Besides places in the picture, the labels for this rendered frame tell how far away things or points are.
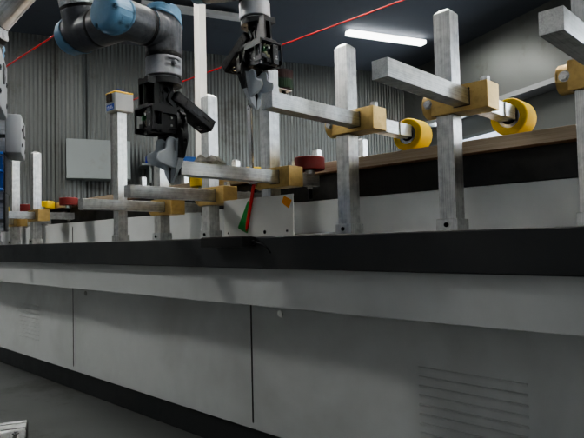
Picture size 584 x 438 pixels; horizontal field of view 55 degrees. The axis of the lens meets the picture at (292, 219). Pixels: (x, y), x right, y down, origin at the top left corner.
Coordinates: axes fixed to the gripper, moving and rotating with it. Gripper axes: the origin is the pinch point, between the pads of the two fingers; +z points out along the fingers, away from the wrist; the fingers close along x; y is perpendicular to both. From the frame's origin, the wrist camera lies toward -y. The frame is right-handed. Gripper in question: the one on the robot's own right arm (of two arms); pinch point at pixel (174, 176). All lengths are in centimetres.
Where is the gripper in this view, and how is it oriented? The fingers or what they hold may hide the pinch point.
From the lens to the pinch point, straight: 119.6
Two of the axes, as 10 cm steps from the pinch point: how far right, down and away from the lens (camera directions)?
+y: -6.9, -0.1, -7.2
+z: 0.2, 10.0, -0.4
